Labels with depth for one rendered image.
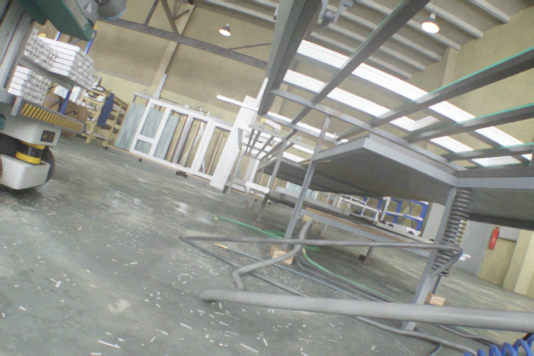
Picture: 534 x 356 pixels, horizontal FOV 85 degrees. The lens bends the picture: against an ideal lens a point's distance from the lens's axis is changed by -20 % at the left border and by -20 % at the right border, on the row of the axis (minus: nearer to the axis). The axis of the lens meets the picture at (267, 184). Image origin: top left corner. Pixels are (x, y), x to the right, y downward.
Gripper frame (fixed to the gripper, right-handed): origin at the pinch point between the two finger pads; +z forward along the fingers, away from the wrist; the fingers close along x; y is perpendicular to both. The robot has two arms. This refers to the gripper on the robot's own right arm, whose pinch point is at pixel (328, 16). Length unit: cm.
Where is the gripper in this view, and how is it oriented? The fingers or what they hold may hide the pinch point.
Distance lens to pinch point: 125.2
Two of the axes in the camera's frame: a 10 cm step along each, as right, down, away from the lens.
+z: -3.1, 7.5, 5.8
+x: -9.4, -3.5, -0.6
